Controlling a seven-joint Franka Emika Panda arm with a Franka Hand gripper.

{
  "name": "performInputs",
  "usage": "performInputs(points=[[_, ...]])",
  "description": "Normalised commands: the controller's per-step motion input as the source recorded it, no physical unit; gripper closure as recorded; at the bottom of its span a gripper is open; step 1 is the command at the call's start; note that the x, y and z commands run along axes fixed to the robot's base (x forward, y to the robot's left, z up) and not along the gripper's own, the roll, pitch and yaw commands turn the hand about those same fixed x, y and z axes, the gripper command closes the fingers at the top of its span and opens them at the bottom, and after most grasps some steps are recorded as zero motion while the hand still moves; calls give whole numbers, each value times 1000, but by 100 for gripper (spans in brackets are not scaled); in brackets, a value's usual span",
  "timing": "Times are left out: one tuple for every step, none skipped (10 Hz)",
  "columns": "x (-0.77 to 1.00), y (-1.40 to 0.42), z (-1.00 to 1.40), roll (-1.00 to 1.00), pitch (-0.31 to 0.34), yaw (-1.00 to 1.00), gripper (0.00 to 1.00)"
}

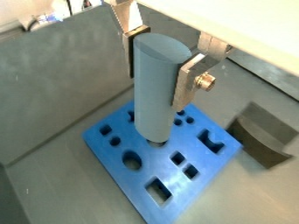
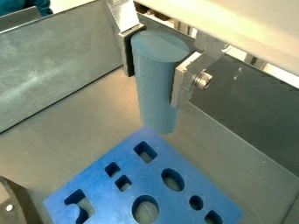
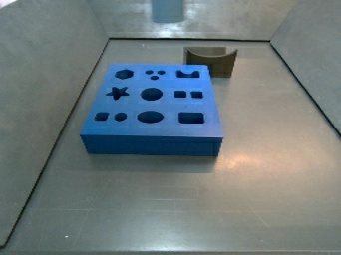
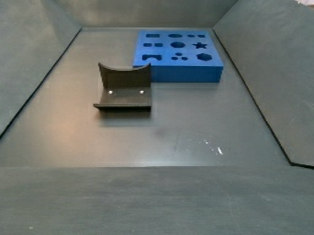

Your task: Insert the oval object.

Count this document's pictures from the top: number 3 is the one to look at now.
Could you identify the blue shape sorter block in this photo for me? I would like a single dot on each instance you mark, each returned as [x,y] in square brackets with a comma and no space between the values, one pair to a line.
[154,109]

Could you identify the dark curved holder block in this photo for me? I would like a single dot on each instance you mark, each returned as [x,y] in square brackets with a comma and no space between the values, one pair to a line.
[215,57]

